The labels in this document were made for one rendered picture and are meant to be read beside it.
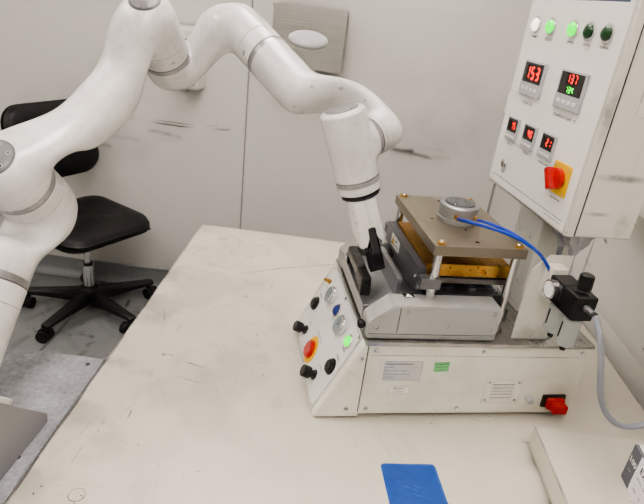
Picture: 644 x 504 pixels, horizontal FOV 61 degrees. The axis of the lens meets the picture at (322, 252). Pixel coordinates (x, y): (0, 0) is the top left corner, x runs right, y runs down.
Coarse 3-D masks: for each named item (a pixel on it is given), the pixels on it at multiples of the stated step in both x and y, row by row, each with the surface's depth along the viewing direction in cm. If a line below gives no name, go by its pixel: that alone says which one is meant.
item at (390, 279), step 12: (384, 252) 116; (348, 264) 118; (396, 264) 121; (348, 276) 117; (372, 276) 115; (384, 276) 115; (396, 276) 107; (372, 288) 110; (384, 288) 110; (396, 288) 107; (408, 288) 111; (360, 300) 105; (372, 300) 105; (360, 312) 105
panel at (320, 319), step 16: (336, 272) 126; (320, 288) 130; (320, 304) 126; (336, 304) 118; (304, 320) 130; (320, 320) 122; (352, 320) 108; (304, 336) 126; (320, 336) 118; (336, 336) 111; (352, 336) 104; (320, 352) 115; (336, 352) 108; (320, 368) 111; (336, 368) 105; (320, 384) 108
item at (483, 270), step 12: (408, 228) 117; (408, 240) 113; (420, 240) 112; (420, 252) 106; (444, 264) 103; (456, 264) 103; (468, 264) 104; (480, 264) 104; (492, 264) 105; (504, 264) 106; (444, 276) 104; (456, 276) 105; (468, 276) 105; (480, 276) 105; (492, 276) 105; (504, 276) 106
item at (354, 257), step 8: (352, 248) 117; (352, 256) 114; (360, 256) 113; (352, 264) 113; (360, 264) 110; (360, 272) 107; (368, 272) 107; (360, 280) 106; (368, 280) 105; (360, 288) 106; (368, 288) 106
